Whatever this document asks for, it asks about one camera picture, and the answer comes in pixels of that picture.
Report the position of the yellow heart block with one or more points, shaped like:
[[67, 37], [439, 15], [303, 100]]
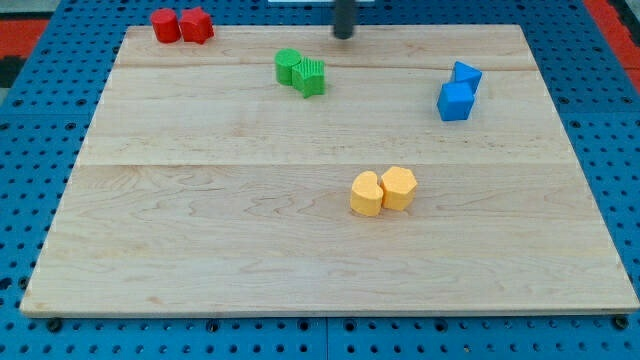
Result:
[[366, 194]]

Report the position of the yellow hexagon block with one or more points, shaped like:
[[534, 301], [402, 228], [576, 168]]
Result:
[[399, 186]]

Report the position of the light wooden board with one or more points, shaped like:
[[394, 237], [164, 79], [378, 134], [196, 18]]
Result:
[[206, 189]]

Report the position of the green star block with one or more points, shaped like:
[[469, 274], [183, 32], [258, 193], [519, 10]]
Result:
[[308, 77]]

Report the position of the green cylinder block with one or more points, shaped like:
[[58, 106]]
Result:
[[284, 60]]

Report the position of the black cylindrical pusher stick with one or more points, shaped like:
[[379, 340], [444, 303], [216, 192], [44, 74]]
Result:
[[344, 19]]

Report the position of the blue cube block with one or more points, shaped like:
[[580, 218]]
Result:
[[455, 101]]

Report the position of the blue triangle block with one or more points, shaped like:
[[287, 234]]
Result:
[[464, 73]]

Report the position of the red cylinder block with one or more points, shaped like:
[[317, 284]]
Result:
[[165, 25]]

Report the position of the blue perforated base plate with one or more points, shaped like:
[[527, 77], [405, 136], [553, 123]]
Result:
[[48, 110]]

